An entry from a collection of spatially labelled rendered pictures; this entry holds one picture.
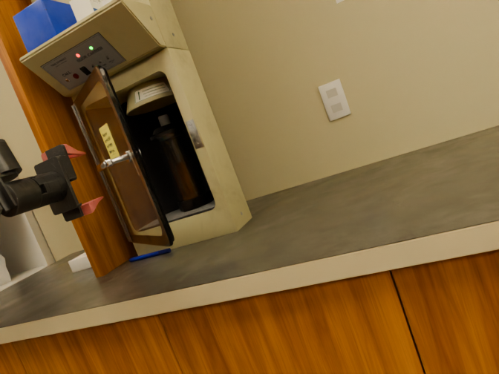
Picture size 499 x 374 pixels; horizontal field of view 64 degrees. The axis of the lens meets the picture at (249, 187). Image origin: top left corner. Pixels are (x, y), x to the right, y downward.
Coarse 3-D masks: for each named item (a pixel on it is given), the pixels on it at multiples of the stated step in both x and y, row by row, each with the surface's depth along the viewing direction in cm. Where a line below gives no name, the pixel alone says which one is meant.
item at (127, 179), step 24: (96, 72) 81; (96, 96) 87; (96, 120) 93; (120, 120) 80; (96, 144) 101; (120, 144) 86; (120, 168) 92; (120, 192) 99; (144, 192) 85; (144, 216) 91; (144, 240) 98; (168, 240) 84
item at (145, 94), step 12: (144, 84) 102; (156, 84) 102; (168, 84) 103; (132, 96) 103; (144, 96) 101; (156, 96) 100; (168, 96) 116; (132, 108) 102; (144, 108) 115; (156, 108) 117
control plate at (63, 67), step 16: (80, 48) 91; (96, 48) 91; (112, 48) 91; (48, 64) 95; (64, 64) 95; (80, 64) 95; (96, 64) 95; (112, 64) 95; (64, 80) 99; (80, 80) 99
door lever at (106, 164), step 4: (124, 152) 85; (120, 156) 84; (124, 156) 84; (128, 156) 84; (108, 160) 82; (112, 160) 83; (116, 160) 83; (120, 160) 84; (124, 160) 84; (128, 160) 84; (100, 164) 85; (104, 164) 82; (108, 164) 82; (112, 164) 82; (100, 168) 86; (104, 168) 85
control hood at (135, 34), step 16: (112, 0) 83; (128, 0) 84; (96, 16) 85; (112, 16) 85; (128, 16) 85; (144, 16) 88; (64, 32) 88; (80, 32) 88; (96, 32) 88; (112, 32) 88; (128, 32) 88; (144, 32) 88; (48, 48) 91; (64, 48) 91; (128, 48) 91; (144, 48) 91; (160, 48) 93; (32, 64) 95; (128, 64) 96; (48, 80) 99
